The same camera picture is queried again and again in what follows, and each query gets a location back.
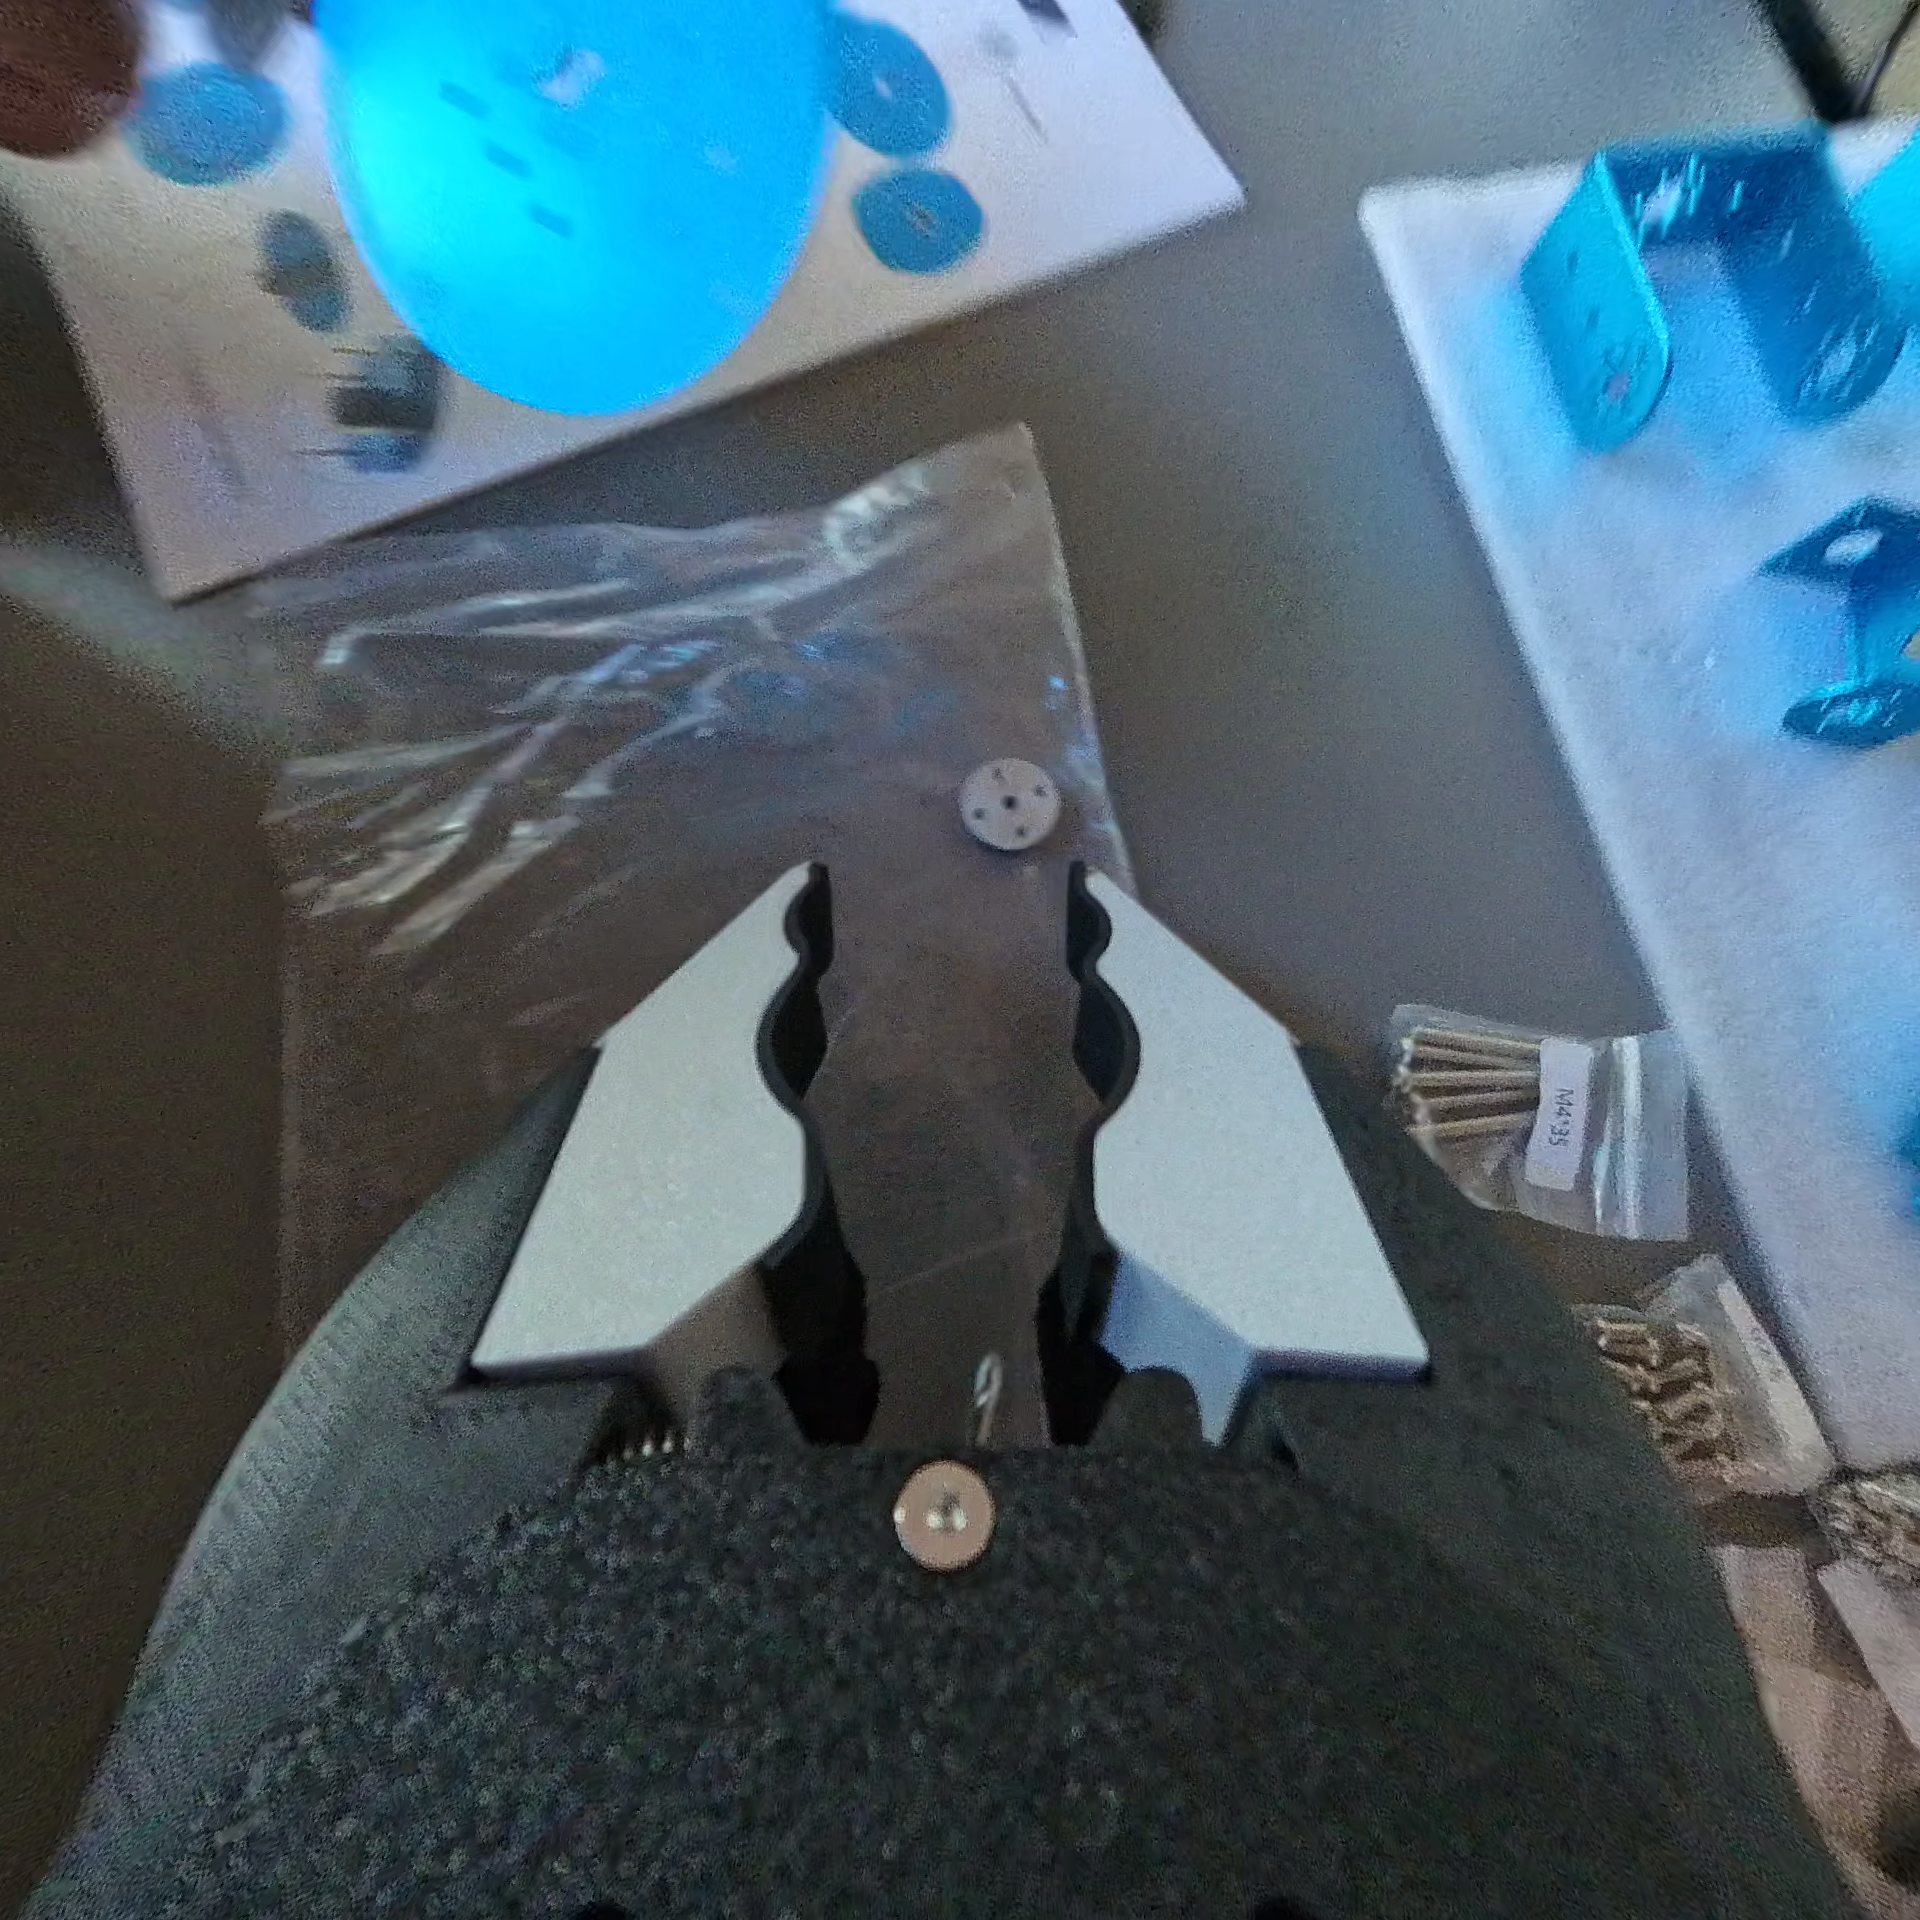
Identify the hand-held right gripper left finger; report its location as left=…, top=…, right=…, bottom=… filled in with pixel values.
left=469, top=861, right=846, bottom=1384

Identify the white foam sheet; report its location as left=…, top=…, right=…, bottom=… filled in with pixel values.
left=1358, top=116, right=1920, bottom=1480

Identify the blue U-shaped metal bracket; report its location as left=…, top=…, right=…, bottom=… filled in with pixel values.
left=1519, top=123, right=1920, bottom=454

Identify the blue round metal plate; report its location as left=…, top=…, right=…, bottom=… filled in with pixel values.
left=319, top=0, right=836, bottom=422

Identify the clear plastic bag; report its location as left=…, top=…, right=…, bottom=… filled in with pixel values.
left=251, top=422, right=1135, bottom=1443

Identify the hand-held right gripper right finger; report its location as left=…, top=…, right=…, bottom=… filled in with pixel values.
left=1049, top=861, right=1431, bottom=1445

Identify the assembly guide booklet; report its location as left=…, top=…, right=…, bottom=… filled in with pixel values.
left=0, top=0, right=1249, bottom=606

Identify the small round silver flange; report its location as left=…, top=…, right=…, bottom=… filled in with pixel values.
left=956, top=757, right=1063, bottom=857

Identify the small blue metal bracket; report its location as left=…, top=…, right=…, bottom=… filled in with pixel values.
left=1761, top=498, right=1920, bottom=752

